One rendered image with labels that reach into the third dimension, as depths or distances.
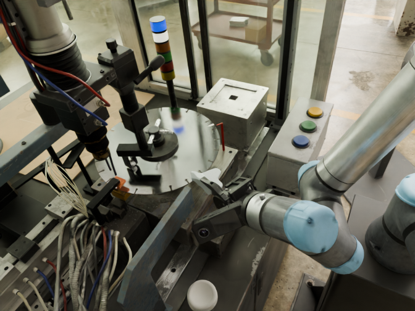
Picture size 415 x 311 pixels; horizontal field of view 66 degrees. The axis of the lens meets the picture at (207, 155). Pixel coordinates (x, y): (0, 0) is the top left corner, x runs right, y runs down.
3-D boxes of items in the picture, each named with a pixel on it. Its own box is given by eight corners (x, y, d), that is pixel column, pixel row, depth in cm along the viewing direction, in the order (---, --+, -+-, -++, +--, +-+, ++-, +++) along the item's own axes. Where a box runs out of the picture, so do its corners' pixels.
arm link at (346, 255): (356, 216, 63) (325, 190, 58) (373, 271, 55) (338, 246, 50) (322, 230, 68) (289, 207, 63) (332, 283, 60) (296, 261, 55)
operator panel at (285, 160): (294, 131, 114) (299, 95, 103) (325, 139, 109) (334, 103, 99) (265, 187, 97) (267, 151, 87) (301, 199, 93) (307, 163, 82)
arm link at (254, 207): (267, 245, 57) (251, 207, 55) (252, 238, 61) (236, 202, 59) (295, 221, 61) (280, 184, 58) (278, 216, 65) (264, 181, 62)
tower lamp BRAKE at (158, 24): (157, 24, 96) (155, 15, 94) (170, 26, 94) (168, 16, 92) (148, 31, 93) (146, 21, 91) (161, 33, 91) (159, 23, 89)
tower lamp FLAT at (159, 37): (159, 35, 98) (157, 25, 96) (171, 37, 96) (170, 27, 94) (150, 42, 95) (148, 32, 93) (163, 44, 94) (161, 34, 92)
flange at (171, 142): (181, 155, 81) (179, 147, 79) (137, 163, 80) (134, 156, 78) (175, 128, 89) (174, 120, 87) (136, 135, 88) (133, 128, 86)
